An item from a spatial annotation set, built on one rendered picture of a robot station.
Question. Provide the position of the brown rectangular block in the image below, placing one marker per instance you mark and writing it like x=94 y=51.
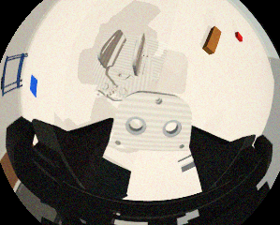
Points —
x=212 y=40

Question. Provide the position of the small red block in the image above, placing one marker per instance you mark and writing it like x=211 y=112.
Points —
x=239 y=37

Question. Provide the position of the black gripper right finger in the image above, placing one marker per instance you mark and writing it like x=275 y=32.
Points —
x=213 y=156

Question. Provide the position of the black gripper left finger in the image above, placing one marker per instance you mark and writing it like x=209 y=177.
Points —
x=81 y=149

